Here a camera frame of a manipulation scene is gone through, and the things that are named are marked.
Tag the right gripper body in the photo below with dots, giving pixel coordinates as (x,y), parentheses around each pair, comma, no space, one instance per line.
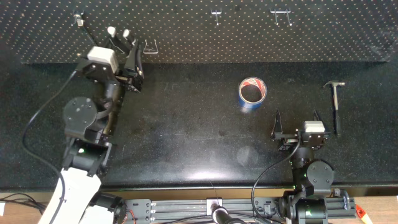
(289,141)

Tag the metal hook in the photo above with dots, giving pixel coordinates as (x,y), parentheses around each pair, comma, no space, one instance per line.
(77,15)
(281,12)
(216,14)
(150,51)

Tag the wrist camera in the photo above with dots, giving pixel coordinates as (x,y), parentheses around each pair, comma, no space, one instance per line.
(314,127)
(102,57)

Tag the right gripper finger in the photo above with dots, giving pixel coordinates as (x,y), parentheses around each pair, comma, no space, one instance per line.
(277,126)
(316,116)

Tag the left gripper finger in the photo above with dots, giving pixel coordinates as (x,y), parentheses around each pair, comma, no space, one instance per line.
(135,68)

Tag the mounting rail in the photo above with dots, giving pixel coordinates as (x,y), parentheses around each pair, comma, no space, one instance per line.
(180,210)

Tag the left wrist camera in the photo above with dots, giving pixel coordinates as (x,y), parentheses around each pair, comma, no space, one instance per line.
(102,57)

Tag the roll of blue tape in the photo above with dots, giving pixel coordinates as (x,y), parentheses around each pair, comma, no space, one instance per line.
(245,104)

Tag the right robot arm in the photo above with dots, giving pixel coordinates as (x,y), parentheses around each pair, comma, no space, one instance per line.
(318,177)

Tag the black pegboard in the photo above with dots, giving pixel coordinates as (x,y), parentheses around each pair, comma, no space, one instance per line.
(199,37)

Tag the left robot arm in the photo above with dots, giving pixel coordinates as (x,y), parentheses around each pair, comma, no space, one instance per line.
(79,115)

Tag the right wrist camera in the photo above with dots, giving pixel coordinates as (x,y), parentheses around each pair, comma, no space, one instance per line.
(314,127)

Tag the hammer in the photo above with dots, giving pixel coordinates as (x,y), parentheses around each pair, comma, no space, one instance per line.
(335,99)

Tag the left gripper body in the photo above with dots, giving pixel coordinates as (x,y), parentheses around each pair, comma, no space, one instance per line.
(102,77)

